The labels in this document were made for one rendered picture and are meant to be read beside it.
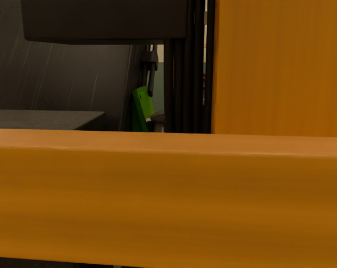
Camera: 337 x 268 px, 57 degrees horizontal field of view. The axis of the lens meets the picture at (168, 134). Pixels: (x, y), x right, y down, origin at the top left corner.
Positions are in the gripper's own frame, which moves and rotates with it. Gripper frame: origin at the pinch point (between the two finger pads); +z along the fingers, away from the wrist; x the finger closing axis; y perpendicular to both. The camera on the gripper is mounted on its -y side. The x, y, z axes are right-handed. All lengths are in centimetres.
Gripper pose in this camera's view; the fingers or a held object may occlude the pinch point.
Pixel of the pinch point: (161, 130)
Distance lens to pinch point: 61.9
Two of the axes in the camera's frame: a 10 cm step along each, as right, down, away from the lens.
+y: -1.2, -8.3, 5.4
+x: -2.7, -5.0, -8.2
